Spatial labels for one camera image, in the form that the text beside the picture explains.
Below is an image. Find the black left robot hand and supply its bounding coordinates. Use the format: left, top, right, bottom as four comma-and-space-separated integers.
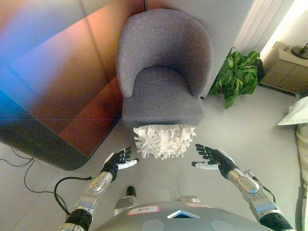
100, 146, 140, 182

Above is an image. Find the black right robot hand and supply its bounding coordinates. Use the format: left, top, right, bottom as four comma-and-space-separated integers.
191, 143, 238, 180

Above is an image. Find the white fringed pillow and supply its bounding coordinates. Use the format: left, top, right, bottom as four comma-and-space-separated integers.
132, 124, 197, 161

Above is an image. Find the silver left robot leg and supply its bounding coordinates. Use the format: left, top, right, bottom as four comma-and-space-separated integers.
115, 186, 138, 215

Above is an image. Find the grey robot torso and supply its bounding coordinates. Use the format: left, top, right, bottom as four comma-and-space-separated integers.
92, 201, 265, 231

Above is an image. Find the beige mattress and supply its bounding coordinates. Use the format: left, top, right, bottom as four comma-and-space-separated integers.
295, 124, 308, 191

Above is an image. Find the green potted plant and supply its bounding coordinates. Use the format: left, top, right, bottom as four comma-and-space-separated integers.
208, 47, 265, 109

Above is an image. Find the white bag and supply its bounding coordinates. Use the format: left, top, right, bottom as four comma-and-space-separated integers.
277, 96, 308, 127

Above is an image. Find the brown wooden table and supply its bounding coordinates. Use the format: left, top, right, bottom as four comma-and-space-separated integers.
0, 2, 146, 172

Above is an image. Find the grey fabric armchair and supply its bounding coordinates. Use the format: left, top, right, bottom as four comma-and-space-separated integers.
115, 9, 214, 128

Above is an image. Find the beige drawer cabinet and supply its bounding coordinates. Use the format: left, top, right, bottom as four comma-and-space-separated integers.
259, 41, 308, 95

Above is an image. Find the dark lamp base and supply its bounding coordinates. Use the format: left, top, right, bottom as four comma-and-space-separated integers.
291, 42, 308, 58

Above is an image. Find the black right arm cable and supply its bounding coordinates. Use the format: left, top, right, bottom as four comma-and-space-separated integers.
252, 177, 276, 205

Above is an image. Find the thick black wrist cable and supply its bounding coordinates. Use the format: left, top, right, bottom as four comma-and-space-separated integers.
53, 176, 100, 215

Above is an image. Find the thin black floor cable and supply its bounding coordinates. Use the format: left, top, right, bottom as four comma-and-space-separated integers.
0, 147, 56, 193

